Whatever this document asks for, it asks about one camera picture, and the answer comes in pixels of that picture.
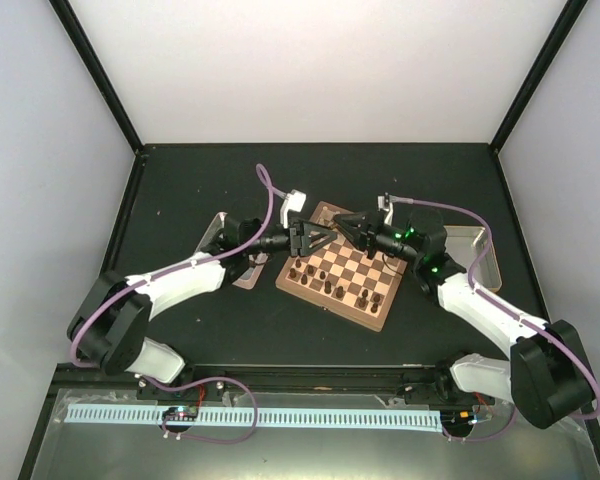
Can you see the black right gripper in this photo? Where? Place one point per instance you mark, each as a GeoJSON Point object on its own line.
{"type": "Point", "coordinates": [367, 230]}

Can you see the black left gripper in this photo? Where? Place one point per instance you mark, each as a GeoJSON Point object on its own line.
{"type": "Point", "coordinates": [299, 237]}

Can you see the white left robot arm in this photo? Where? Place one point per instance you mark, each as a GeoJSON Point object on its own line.
{"type": "Point", "coordinates": [109, 331]}

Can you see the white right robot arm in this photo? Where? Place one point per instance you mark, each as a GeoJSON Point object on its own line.
{"type": "Point", "coordinates": [545, 373]}

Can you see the white chess pieces row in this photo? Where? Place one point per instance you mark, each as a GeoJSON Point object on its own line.
{"type": "Point", "coordinates": [326, 216]}

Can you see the wooden chess board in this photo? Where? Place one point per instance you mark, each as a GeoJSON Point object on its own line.
{"type": "Point", "coordinates": [365, 281]}

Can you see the pink metal tray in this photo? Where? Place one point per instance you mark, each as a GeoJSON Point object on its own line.
{"type": "Point", "coordinates": [224, 233]}

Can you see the yellow metal tray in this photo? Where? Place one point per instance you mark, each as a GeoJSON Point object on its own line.
{"type": "Point", "coordinates": [465, 244]}

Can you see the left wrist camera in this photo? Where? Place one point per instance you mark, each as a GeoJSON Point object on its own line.
{"type": "Point", "coordinates": [292, 202]}

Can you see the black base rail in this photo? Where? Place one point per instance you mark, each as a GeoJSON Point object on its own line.
{"type": "Point", "coordinates": [427, 384]}

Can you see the black frame post right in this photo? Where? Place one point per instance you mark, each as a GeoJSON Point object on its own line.
{"type": "Point", "coordinates": [552, 45]}

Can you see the black frame post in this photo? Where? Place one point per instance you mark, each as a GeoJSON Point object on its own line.
{"type": "Point", "coordinates": [83, 46]}
{"type": "Point", "coordinates": [552, 45]}

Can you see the light blue slotted cable duct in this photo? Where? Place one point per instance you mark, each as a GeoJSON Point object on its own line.
{"type": "Point", "coordinates": [245, 417]}

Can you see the black frame post left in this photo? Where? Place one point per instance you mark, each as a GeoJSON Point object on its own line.
{"type": "Point", "coordinates": [83, 46]}

